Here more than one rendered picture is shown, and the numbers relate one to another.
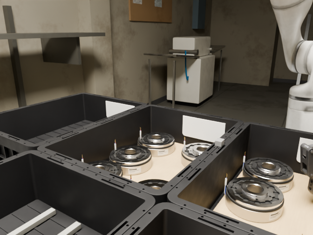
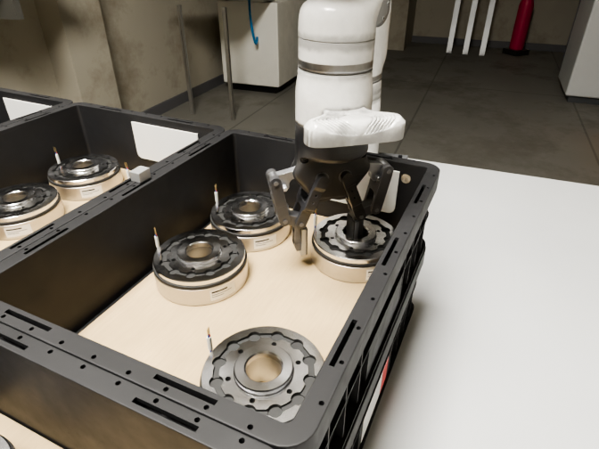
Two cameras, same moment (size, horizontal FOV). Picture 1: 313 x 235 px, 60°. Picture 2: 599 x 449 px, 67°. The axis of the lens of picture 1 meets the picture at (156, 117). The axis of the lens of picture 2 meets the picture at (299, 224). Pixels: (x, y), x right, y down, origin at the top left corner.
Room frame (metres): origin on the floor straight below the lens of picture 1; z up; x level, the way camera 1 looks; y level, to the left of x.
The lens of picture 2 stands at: (0.02, -0.24, 1.16)
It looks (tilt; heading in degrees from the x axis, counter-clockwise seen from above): 32 degrees down; 352
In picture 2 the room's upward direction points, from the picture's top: straight up
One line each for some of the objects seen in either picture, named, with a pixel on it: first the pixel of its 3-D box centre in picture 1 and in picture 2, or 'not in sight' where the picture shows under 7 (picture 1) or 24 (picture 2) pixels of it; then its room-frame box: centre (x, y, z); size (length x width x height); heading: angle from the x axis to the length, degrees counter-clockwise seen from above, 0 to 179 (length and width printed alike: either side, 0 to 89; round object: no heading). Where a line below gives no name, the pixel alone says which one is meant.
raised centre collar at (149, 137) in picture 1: (156, 137); (83, 165); (0.70, 0.00, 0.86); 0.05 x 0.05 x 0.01
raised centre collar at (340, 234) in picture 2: not in sight; (356, 232); (0.46, -0.37, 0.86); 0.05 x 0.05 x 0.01
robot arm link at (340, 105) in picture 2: not in sight; (340, 93); (0.43, -0.33, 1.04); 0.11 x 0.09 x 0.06; 6
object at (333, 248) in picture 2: not in sight; (355, 236); (0.46, -0.37, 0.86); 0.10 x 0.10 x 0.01
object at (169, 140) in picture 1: (156, 139); (84, 168); (0.70, 0.00, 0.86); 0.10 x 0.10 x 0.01
